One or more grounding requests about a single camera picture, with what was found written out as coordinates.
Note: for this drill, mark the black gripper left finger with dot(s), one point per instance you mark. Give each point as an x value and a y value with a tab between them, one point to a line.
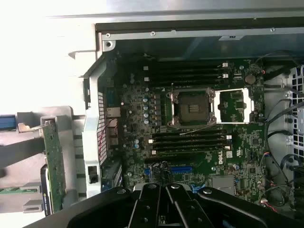
147	206

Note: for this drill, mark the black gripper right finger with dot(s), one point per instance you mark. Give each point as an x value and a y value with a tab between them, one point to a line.
187	209

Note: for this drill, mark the blue expansion slot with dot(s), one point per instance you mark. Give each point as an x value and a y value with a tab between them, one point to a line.
183	169

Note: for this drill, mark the grey chipset heatsink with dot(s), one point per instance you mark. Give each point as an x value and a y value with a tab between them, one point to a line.
223	183

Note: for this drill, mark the black RAM slot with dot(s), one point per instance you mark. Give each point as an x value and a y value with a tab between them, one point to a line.
187	134
187	146
187	140
187	152
185	71
185	77
185	82
185	65

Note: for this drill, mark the thin locking lever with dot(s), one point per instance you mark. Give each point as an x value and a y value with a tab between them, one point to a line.
190	133

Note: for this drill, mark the green motherboard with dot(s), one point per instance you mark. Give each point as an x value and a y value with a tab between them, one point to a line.
249	152

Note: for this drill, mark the open black PC case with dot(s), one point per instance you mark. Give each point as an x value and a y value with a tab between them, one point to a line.
92	133

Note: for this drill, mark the CPU socket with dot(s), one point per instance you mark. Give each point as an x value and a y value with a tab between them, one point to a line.
192	107

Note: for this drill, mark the metal socket cover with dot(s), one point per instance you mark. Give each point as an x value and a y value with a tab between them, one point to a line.
247	97

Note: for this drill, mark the grey parts rack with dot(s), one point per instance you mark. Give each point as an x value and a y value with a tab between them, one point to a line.
23	173

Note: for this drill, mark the green RAM stick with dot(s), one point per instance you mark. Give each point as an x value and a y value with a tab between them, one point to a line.
9	190

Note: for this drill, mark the silver coin battery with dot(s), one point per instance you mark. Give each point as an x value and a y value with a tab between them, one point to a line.
249	78

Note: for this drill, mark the perforated metal disk bay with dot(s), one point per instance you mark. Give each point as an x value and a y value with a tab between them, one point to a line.
298	80

